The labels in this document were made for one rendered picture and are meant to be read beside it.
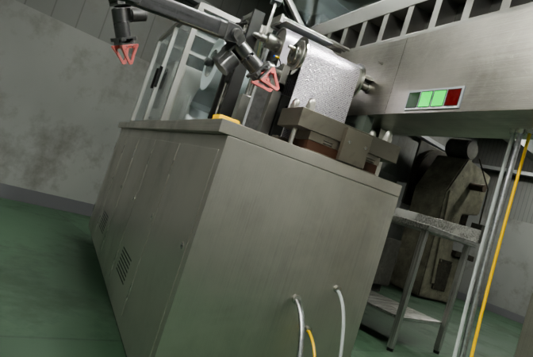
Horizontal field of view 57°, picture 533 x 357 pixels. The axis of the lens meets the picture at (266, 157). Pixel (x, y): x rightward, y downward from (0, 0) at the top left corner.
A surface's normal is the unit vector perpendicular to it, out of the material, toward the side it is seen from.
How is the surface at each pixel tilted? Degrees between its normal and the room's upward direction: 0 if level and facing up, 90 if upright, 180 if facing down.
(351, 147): 90
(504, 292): 90
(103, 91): 90
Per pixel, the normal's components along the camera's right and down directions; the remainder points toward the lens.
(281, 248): 0.39, 0.06
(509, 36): -0.87, -0.31
